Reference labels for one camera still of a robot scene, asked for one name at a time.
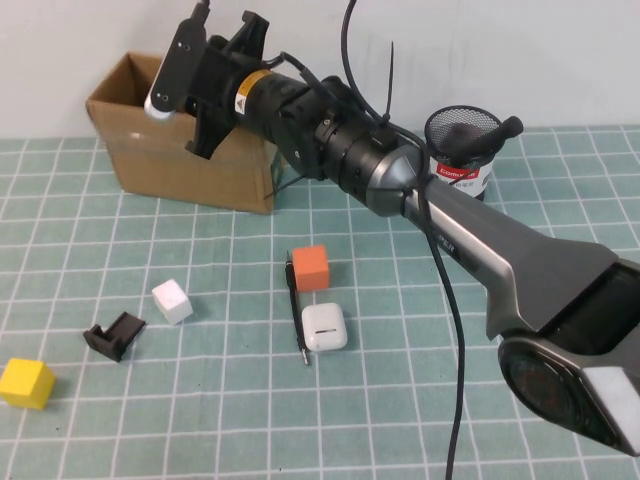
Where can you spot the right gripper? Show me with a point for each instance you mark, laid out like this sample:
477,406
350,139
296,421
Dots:
217,80

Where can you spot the black precision screwdriver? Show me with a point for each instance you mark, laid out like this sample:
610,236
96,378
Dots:
500,131

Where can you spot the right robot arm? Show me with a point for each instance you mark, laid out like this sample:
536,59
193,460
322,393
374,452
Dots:
500,250

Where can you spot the brown cardboard box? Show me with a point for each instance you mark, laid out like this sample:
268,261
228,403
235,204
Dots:
175,175

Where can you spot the orange foam cube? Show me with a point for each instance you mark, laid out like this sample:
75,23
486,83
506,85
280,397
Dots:
310,270

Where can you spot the white foam cube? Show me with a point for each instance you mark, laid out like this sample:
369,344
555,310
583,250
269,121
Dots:
171,301

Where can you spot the thin black pen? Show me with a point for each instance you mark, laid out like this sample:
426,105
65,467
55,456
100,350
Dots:
295,310

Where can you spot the black mesh pen holder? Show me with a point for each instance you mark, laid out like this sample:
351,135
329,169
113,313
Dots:
467,150

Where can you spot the white earbuds case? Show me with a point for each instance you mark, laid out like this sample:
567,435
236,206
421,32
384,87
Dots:
323,327

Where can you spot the yellow foam cube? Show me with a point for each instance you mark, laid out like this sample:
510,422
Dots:
25,384

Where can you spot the black plastic bracket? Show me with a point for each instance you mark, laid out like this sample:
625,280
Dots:
114,336

